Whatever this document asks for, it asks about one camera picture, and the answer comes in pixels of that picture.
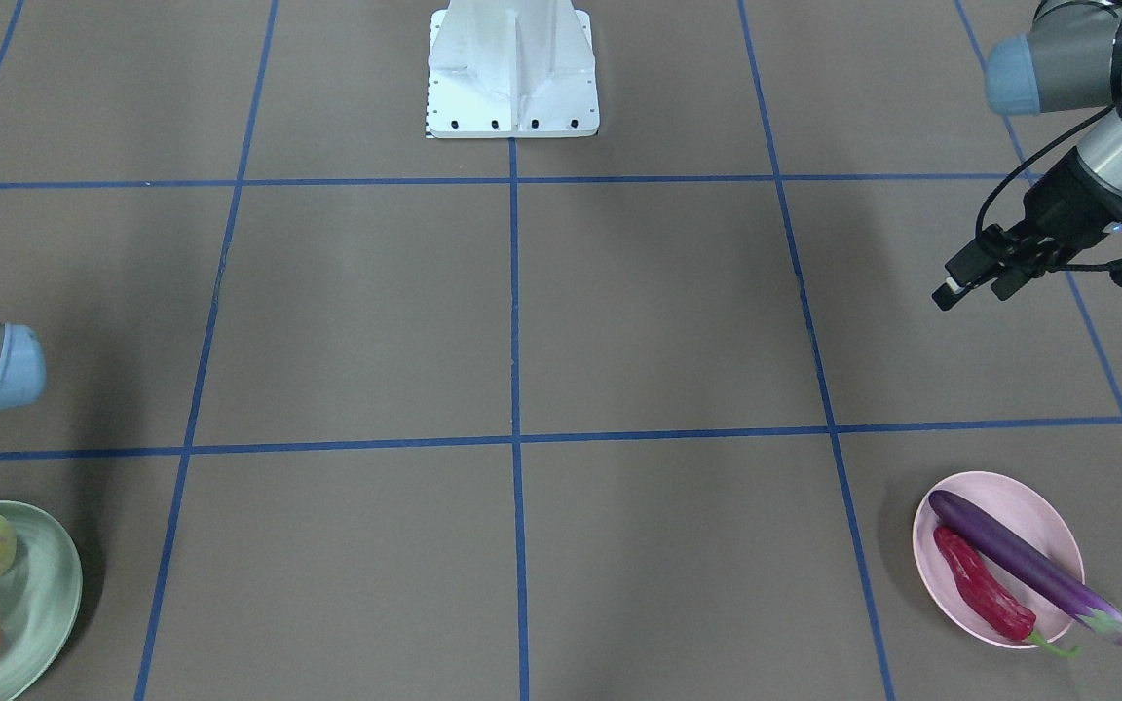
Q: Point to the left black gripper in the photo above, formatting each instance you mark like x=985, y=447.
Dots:
x=1065, y=202

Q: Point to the red chili pepper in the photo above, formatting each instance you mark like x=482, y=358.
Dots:
x=987, y=597

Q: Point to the purple eggplant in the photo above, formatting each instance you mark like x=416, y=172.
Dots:
x=1014, y=555

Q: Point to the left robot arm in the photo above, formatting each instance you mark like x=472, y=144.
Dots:
x=1070, y=58

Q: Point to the light green plate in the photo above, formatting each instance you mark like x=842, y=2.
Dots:
x=40, y=597

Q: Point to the pink plate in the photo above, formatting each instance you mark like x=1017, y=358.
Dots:
x=1016, y=507

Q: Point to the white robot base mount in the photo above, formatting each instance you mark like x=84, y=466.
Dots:
x=511, y=69

